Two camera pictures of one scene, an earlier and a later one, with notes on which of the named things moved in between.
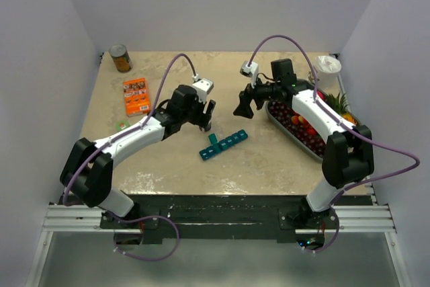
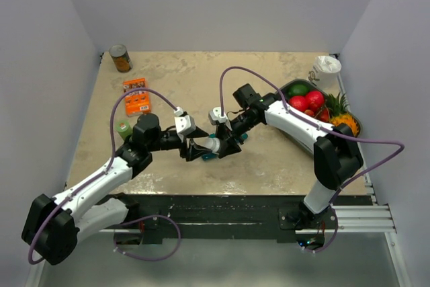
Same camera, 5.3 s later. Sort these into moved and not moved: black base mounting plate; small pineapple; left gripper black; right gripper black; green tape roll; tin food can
Moved: right gripper black; left gripper black
Not moved: black base mounting plate; tin food can; green tape roll; small pineapple
